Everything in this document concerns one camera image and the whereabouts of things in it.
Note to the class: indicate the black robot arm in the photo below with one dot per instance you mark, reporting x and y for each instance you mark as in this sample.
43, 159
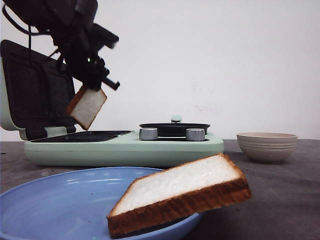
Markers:
35, 17

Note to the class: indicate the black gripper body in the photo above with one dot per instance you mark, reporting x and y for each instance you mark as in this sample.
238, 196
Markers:
73, 43

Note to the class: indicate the right silver control knob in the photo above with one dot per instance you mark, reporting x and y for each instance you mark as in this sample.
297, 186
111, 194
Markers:
195, 134

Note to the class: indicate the mint green breakfast maker base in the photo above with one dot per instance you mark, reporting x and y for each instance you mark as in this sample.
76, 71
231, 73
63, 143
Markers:
118, 148

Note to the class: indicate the black round frying pan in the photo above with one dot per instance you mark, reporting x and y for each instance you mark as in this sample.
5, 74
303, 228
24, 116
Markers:
175, 128

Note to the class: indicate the blue ceramic plate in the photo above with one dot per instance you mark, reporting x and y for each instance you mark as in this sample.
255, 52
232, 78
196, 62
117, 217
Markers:
66, 206

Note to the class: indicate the left silver control knob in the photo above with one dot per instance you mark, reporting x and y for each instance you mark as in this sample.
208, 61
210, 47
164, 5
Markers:
148, 134

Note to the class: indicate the beige ribbed ceramic bowl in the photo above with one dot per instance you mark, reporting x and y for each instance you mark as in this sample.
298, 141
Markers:
267, 147

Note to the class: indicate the mint green sandwich maker lid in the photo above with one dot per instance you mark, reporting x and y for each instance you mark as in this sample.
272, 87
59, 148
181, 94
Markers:
38, 94

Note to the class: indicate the white bread slice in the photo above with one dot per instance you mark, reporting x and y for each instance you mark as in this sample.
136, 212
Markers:
197, 186
85, 106

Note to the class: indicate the silver control knob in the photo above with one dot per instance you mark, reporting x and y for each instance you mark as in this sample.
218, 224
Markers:
195, 134
148, 134

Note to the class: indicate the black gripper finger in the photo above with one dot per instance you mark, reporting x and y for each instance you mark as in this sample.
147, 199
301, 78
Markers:
113, 85
93, 84

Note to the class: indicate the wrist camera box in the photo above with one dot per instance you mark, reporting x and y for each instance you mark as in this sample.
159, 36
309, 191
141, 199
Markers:
100, 37

